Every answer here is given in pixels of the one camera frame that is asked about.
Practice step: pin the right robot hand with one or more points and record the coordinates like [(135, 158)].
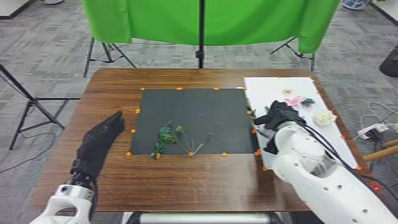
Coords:
[(281, 115)]

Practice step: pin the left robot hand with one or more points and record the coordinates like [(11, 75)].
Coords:
[(98, 146)]

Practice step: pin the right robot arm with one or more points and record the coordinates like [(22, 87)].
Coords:
[(322, 180)]

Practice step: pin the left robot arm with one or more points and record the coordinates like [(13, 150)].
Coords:
[(62, 203)]

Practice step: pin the pink flower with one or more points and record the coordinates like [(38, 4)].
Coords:
[(292, 100)]

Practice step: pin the small pale flower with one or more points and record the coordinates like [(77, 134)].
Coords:
[(288, 91)]

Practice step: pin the white sheet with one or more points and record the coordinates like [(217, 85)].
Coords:
[(268, 88)]

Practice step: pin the leafy green sprig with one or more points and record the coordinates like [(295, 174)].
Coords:
[(162, 139)]

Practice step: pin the dark mat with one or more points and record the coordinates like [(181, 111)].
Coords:
[(196, 116)]

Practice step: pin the white power strip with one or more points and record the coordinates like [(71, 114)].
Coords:
[(373, 130)]

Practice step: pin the black tripod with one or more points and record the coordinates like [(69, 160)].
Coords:
[(29, 100)]

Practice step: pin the black stand legs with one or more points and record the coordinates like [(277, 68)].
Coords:
[(109, 55), (293, 50)]

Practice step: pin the black chair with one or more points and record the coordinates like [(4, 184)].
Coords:
[(391, 63)]

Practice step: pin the black stand pole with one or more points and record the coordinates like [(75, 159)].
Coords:
[(201, 40)]

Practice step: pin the pale grey bar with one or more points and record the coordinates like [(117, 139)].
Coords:
[(201, 218)]

